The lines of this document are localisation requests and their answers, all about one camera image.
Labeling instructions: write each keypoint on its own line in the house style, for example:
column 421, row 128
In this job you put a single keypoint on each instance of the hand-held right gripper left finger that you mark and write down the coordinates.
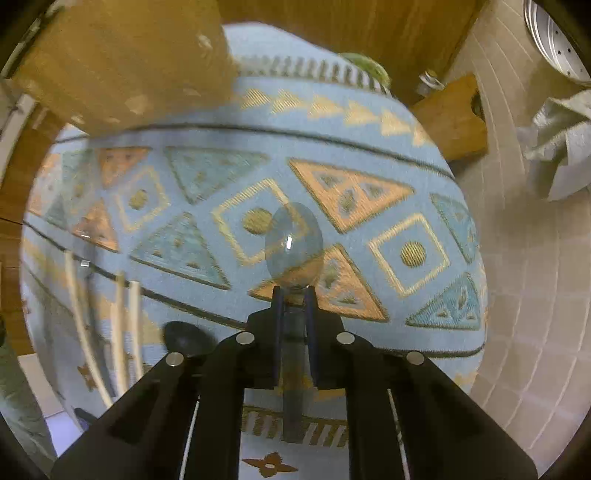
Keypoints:
column 277, row 332

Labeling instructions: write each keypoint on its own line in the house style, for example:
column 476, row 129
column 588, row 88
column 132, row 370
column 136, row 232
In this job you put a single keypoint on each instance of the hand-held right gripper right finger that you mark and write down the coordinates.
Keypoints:
column 311, row 332

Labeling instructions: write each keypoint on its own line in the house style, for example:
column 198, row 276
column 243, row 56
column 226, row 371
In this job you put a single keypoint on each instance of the black spoon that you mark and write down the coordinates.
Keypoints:
column 184, row 339

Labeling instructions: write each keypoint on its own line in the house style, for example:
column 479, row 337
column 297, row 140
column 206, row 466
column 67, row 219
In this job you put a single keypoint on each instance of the beige plastic utensil basket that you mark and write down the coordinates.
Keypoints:
column 124, row 60

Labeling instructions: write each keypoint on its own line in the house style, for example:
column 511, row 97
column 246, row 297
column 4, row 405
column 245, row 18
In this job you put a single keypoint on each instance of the blue patterned table mat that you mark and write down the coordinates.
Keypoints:
column 286, row 152

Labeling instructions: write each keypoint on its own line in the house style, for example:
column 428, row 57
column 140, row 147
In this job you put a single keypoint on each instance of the wooden cutting board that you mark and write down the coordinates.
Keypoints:
column 450, row 117

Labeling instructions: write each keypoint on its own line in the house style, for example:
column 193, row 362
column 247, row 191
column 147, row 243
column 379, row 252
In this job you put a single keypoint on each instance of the grey green trouser leg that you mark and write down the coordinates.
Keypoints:
column 18, row 397

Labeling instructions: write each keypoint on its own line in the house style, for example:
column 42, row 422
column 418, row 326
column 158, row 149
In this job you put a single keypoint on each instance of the green object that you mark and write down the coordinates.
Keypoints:
column 367, row 67

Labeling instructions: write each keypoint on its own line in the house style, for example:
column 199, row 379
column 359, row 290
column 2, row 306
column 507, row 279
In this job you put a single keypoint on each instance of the small white round fitting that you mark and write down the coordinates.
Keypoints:
column 430, row 79

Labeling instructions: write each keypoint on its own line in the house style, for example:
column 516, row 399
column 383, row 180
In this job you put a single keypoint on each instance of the grey towel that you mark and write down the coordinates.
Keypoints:
column 556, row 147

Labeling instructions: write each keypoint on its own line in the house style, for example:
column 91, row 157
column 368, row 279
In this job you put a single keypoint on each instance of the round metal steamer tray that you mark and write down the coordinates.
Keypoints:
column 551, row 41

